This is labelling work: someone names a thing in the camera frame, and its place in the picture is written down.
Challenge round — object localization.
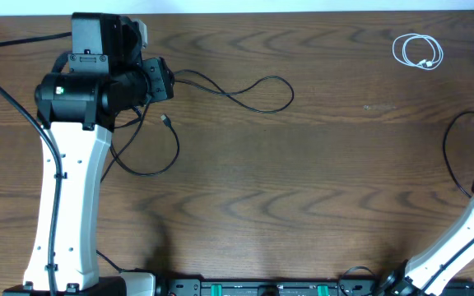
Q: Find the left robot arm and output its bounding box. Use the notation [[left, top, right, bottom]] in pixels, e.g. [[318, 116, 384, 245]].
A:
[[7, 13, 174, 295]]

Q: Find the white usb cable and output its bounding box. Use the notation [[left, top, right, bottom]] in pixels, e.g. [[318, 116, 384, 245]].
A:
[[391, 33, 444, 72]]

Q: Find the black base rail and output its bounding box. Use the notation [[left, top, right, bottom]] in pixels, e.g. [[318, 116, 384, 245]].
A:
[[96, 278, 474, 296]]

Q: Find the black usb cable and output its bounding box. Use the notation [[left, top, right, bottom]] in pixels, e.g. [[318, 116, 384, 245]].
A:
[[100, 68, 295, 184]]

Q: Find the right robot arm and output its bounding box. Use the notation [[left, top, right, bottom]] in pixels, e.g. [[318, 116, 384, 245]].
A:
[[388, 182, 474, 295]]

